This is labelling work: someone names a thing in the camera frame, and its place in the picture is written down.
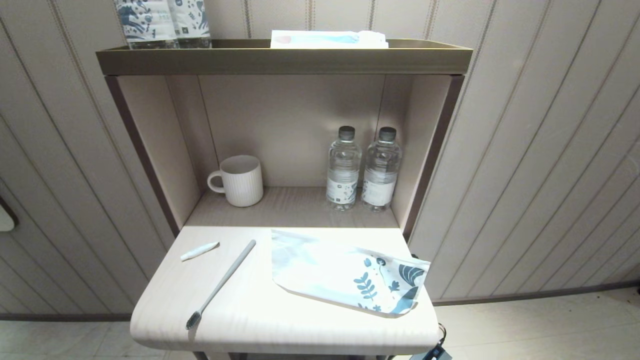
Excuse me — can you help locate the white blue floral pouch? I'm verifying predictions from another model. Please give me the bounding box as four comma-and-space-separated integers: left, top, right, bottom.
270, 229, 432, 319

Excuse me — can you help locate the small white toothpaste tube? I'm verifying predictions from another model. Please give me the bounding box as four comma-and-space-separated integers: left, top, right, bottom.
180, 241, 221, 262

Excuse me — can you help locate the grey toothbrush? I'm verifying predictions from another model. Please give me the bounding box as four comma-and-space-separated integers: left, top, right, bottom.
185, 239, 257, 331

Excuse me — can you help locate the clear water bottle grey cap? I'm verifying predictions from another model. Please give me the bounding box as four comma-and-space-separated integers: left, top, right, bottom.
326, 126, 362, 211
361, 126, 403, 212

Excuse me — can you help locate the beige wooden shelf unit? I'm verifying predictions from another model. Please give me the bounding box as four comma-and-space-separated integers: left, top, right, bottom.
96, 39, 474, 360

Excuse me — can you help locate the white ribbed mug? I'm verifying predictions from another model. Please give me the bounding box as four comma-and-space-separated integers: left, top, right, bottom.
207, 155, 264, 208

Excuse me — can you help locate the white blue flat packet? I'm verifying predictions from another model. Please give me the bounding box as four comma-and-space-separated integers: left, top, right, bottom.
270, 30, 389, 49

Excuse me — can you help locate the black blue-edged device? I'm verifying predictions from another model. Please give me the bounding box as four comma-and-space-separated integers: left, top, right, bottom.
410, 345, 453, 360

